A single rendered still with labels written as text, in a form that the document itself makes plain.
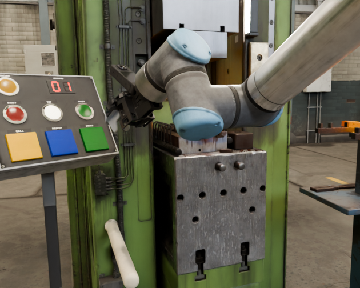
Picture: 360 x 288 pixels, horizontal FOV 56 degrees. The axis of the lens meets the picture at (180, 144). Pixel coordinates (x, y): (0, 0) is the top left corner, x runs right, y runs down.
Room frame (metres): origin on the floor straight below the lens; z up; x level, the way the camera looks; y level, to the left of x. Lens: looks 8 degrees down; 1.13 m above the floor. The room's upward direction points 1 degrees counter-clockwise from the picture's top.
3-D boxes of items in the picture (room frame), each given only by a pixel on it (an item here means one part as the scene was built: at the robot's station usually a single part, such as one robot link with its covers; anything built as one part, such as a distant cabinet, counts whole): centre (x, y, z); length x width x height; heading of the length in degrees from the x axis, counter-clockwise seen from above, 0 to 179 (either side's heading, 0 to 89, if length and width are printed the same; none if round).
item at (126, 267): (1.08, 0.21, 0.62); 0.44 x 0.05 x 0.05; 19
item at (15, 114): (0.89, 0.43, 1.09); 0.05 x 0.03 x 0.04; 109
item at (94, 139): (0.99, 0.26, 1.01); 0.07 x 0.05 x 0.07; 134
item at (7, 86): (0.92, 0.46, 1.16); 0.05 x 0.03 x 0.04; 109
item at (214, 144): (1.47, -0.02, 0.96); 0.42 x 0.20 x 0.09; 19
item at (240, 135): (1.39, -0.24, 0.95); 0.12 x 0.08 x 0.06; 19
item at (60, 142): (0.93, 0.33, 1.01); 0.07 x 0.05 x 0.07; 134
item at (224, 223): (1.50, -0.07, 0.69); 0.56 x 0.38 x 0.45; 19
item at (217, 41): (1.47, -0.02, 1.32); 0.42 x 0.20 x 0.10; 19
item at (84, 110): (1.03, 0.29, 1.09); 0.05 x 0.03 x 0.04; 109
